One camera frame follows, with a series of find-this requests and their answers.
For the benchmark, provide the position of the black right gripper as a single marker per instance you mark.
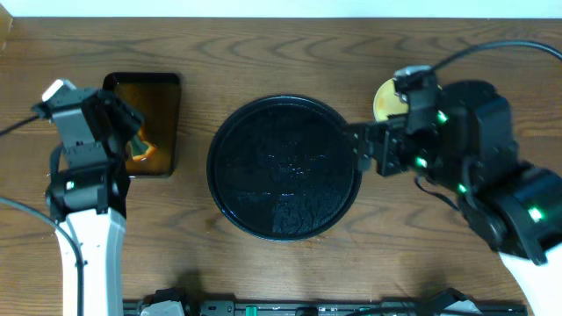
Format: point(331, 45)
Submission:
point(396, 133)

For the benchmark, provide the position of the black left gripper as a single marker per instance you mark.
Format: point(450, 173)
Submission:
point(125, 118)

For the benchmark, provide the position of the yellow plate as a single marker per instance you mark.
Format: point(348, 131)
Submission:
point(387, 103)

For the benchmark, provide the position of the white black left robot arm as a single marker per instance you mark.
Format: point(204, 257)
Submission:
point(87, 193)

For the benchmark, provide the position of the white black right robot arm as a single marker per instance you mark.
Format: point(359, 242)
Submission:
point(466, 145)

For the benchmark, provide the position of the black rectangular water tray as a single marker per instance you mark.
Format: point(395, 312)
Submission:
point(157, 96)

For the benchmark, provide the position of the black round serving tray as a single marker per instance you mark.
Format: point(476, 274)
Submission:
point(281, 169)

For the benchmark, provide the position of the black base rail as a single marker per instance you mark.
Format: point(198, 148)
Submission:
point(449, 302)

